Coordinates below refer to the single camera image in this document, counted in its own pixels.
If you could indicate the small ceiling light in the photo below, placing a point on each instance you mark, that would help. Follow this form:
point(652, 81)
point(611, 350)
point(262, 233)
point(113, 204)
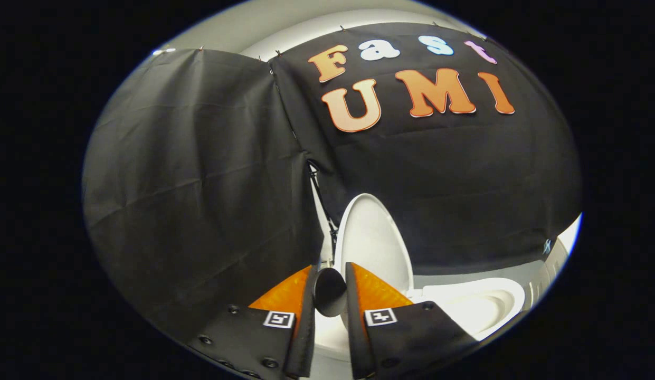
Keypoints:
point(163, 51)

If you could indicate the white toilet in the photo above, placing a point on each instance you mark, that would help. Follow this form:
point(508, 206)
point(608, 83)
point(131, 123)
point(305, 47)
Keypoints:
point(480, 306)

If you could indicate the white toilet lid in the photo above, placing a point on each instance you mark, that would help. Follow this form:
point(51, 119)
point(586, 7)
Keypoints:
point(375, 237)

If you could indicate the black round lid pull tab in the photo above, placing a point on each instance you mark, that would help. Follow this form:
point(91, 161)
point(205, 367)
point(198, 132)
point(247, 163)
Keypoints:
point(330, 290)

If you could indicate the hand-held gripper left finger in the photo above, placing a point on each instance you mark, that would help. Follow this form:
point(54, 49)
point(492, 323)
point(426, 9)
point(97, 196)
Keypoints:
point(303, 343)

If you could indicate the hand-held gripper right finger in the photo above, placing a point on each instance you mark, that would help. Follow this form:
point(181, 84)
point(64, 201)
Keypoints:
point(359, 343)

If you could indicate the white drawer cabinet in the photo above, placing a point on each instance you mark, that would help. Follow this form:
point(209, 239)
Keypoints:
point(554, 269)

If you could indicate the black backdrop cloth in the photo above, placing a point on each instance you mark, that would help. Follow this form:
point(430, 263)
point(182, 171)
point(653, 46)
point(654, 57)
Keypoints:
point(200, 184)

